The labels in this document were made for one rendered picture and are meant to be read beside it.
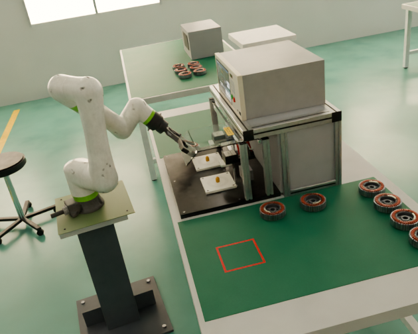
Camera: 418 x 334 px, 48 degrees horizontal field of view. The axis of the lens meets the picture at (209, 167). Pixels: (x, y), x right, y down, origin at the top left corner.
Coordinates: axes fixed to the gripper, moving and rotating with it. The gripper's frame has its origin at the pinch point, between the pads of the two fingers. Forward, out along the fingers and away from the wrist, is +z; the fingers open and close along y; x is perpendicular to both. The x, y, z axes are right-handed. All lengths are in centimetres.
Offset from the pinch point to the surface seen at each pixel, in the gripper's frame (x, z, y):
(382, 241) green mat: 27, 52, 100
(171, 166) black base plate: -14.0, -1.6, 4.2
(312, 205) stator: 20, 37, 72
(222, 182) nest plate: -0.2, 13.8, 35.2
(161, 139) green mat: -11.8, -3.7, -38.9
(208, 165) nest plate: -0.2, 10.5, 14.6
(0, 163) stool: -104, -70, -104
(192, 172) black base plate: -8.2, 5.4, 16.0
